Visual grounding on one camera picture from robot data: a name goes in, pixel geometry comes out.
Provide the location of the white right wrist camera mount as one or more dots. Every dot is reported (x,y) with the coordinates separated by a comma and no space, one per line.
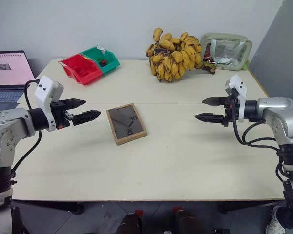
(239,92)

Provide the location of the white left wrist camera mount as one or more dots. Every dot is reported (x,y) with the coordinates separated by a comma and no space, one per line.
(44,90)

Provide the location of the green plastic storage bin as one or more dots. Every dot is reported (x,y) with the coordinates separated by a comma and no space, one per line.
(105,62)

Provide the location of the bunch of yellow bananas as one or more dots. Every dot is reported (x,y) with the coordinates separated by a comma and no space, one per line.
(175,58)

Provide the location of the white sneaker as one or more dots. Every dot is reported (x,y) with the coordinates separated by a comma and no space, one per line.
(276,221)

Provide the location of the black parts in bin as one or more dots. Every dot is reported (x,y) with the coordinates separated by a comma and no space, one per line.
(103,63)

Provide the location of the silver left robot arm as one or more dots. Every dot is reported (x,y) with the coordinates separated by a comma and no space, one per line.
(12,126)

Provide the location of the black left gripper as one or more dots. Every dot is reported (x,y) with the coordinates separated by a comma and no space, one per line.
(61,117)

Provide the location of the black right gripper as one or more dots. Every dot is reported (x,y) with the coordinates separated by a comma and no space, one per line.
(230,111)

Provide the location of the wooden picture frame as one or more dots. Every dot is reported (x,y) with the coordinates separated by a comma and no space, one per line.
(126,123)

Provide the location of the clear pale green pouch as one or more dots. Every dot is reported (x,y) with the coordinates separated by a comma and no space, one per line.
(230,52)

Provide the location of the open grey laptop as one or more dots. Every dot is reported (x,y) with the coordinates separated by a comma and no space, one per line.
(7,70)

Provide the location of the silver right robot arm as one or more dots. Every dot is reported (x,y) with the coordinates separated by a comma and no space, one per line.
(280,114)

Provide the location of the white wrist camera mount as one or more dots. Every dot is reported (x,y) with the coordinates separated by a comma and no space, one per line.
(44,90)
(239,92)

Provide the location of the red plastic storage bin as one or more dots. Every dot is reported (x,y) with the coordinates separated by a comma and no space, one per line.
(84,68)

